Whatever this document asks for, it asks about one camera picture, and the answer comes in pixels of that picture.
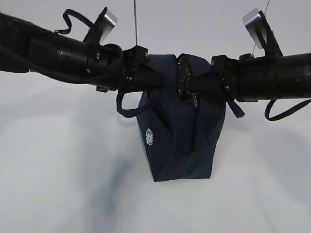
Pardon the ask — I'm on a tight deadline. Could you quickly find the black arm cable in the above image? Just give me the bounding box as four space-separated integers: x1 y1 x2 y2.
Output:
53 9 95 34
264 99 311 122

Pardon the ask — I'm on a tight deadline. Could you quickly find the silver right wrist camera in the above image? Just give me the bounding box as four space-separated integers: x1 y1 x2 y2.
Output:
242 8 283 57

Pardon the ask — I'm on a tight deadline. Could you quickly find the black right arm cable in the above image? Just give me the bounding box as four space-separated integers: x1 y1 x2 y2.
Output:
264 99 311 122

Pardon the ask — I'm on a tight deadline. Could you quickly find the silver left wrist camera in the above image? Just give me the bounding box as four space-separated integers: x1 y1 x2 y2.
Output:
83 7 118 44

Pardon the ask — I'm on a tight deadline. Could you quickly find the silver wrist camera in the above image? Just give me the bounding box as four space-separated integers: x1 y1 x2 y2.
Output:
242 8 283 57
83 7 118 44

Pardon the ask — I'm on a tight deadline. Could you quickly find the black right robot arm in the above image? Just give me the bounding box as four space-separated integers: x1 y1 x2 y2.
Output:
188 53 311 102

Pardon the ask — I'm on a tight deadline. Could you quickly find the navy blue lunch bag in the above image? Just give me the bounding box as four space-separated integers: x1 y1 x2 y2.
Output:
117 54 244 182

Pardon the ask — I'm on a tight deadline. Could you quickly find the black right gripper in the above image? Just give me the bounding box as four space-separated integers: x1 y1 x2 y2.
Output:
189 53 258 103

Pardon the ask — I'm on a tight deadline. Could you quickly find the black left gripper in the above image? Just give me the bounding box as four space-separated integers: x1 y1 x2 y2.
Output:
95 45 165 95

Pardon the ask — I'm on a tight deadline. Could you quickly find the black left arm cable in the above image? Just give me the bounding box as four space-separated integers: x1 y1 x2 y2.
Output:
53 9 95 34

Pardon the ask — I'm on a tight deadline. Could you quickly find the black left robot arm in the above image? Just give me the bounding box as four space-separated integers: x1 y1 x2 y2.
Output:
0 8 165 93

